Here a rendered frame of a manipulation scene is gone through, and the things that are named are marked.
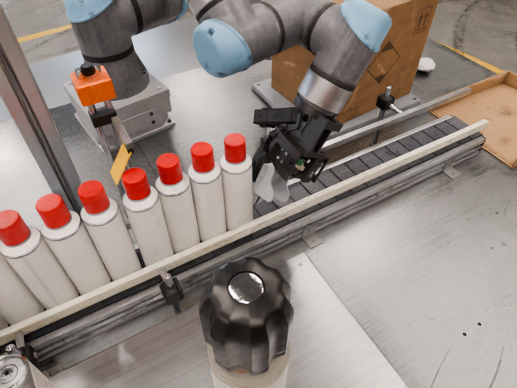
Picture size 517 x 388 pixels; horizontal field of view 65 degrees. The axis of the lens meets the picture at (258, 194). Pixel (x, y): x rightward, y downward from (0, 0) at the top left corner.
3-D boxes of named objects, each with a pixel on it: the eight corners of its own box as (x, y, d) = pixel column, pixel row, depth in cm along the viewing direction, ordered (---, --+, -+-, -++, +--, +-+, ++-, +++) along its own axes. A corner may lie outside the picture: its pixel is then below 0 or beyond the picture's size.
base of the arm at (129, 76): (109, 108, 91) (95, 68, 84) (75, 86, 99) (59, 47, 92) (161, 81, 99) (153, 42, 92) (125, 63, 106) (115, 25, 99)
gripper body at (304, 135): (281, 184, 62) (320, 117, 57) (254, 152, 68) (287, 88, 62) (314, 186, 67) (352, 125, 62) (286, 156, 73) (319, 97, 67)
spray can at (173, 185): (179, 262, 69) (158, 177, 55) (167, 242, 72) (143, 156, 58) (206, 249, 71) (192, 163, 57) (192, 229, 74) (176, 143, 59)
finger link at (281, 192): (267, 220, 70) (292, 178, 66) (251, 199, 74) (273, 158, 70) (280, 220, 72) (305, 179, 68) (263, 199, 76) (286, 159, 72)
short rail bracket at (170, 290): (174, 325, 67) (161, 287, 58) (167, 310, 69) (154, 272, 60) (191, 316, 68) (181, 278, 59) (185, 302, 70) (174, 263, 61)
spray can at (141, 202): (152, 278, 67) (121, 194, 52) (139, 256, 70) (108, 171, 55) (180, 263, 69) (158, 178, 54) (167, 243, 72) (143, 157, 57)
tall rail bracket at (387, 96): (385, 161, 95) (403, 101, 83) (365, 143, 99) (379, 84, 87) (395, 156, 96) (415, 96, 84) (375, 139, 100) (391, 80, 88)
